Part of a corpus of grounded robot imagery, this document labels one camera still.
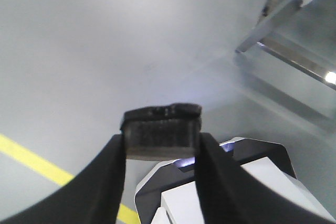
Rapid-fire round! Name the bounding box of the stainless steel rack frame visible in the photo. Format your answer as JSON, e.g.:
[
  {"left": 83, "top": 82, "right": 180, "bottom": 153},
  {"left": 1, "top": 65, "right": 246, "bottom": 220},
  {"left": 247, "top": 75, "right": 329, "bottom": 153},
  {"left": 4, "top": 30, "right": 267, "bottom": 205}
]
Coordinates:
[{"left": 236, "top": 0, "right": 335, "bottom": 89}]

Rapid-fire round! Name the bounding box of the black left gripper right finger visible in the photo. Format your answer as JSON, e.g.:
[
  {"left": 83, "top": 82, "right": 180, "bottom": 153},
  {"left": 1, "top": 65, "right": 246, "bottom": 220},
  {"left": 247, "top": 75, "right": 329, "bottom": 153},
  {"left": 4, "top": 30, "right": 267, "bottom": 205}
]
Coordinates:
[{"left": 194, "top": 133, "right": 331, "bottom": 223}]

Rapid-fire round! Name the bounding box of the white black robot base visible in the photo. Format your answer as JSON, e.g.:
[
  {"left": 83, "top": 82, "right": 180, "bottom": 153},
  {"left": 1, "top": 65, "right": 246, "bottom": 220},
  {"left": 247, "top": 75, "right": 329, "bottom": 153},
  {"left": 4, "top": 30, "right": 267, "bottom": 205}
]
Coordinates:
[{"left": 134, "top": 133, "right": 335, "bottom": 223}]

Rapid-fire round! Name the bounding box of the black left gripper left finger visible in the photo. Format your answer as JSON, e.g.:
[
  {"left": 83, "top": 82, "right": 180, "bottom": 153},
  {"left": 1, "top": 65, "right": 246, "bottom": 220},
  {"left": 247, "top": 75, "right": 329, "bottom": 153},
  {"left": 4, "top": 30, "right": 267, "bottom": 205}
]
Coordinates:
[{"left": 2, "top": 134, "right": 126, "bottom": 224}]

